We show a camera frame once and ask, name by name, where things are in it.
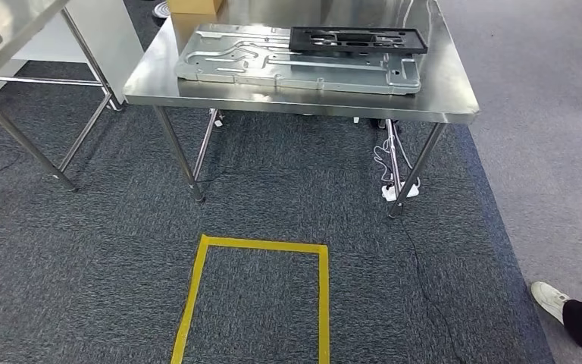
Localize white power strip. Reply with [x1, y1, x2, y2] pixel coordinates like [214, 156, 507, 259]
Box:
[381, 181, 421, 202]

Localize yellow floor tape square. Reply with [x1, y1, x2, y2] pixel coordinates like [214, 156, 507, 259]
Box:
[170, 234, 330, 364]

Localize stamped grey metal panel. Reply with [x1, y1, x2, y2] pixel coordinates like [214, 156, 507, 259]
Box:
[174, 24, 423, 96]

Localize stainless steel workbench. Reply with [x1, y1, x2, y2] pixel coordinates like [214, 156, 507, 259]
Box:
[122, 0, 480, 218]

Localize brown cardboard box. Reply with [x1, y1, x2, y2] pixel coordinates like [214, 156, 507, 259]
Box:
[166, 0, 224, 16]

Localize black plastic plate part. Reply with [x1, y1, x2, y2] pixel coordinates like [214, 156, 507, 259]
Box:
[289, 26, 428, 55]

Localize stainless steel table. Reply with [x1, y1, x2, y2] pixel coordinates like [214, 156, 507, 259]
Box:
[0, 0, 124, 193]

